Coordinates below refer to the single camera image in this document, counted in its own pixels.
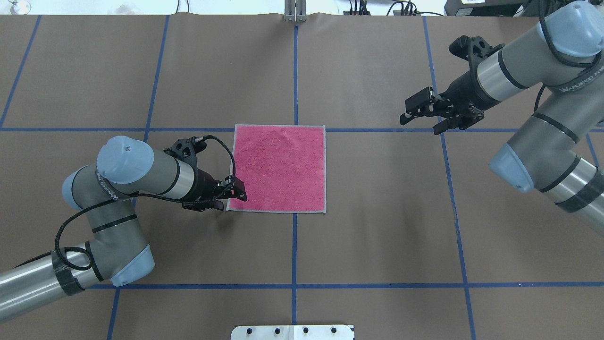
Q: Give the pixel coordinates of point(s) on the pink and grey towel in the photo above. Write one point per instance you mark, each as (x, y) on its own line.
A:
(283, 168)

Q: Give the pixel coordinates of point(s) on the brown table mat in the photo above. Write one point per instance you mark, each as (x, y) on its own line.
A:
(420, 239)

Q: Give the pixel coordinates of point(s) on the blue tape strip lengthwise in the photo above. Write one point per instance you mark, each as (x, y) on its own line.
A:
(295, 215)

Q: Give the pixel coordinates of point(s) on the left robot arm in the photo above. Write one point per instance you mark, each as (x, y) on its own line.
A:
(104, 239)

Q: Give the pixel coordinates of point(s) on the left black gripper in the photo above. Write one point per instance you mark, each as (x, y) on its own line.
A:
(204, 186)

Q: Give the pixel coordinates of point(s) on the white camera stand base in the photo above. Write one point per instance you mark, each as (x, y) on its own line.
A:
(294, 332)

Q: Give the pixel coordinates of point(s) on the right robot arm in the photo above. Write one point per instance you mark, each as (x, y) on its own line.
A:
(563, 53)

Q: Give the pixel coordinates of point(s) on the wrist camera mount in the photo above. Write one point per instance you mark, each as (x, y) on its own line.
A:
(474, 50)
(186, 150)

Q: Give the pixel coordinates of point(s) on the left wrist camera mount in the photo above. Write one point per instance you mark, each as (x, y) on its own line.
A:
(186, 150)

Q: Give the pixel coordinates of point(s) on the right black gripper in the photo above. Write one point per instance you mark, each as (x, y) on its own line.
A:
(463, 89)

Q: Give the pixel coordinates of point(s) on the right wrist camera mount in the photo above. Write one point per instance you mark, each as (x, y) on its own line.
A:
(474, 50)

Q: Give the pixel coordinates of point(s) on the blue tape strip crosswise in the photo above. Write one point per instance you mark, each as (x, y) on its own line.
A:
(201, 130)

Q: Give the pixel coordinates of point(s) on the aluminium frame post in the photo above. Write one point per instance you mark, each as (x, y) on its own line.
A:
(295, 11)

